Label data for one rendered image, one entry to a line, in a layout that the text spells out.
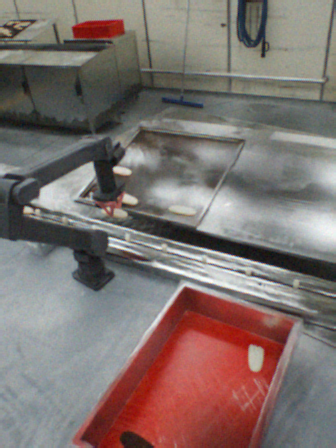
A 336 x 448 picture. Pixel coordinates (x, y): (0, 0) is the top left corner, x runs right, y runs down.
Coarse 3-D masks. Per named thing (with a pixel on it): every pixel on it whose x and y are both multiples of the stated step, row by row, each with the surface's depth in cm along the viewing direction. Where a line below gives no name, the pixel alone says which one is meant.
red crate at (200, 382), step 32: (192, 320) 103; (160, 352) 96; (192, 352) 95; (224, 352) 94; (160, 384) 89; (192, 384) 88; (224, 384) 87; (256, 384) 87; (128, 416) 83; (160, 416) 83; (192, 416) 82; (224, 416) 81; (256, 416) 81
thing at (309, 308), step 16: (112, 240) 128; (112, 256) 124; (128, 256) 121; (144, 256) 120; (160, 256) 120; (160, 272) 117; (176, 272) 114; (192, 272) 113; (208, 272) 112; (224, 272) 112; (224, 288) 107; (240, 288) 106; (256, 288) 105; (272, 288) 105; (272, 304) 102; (288, 304) 100; (304, 304) 99; (320, 304) 99; (320, 320) 97
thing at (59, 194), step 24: (192, 120) 216; (216, 120) 213; (240, 120) 210; (48, 192) 166; (72, 192) 164; (96, 216) 148; (192, 240) 131; (216, 240) 130; (216, 264) 121; (288, 264) 117; (312, 264) 116; (312, 336) 96
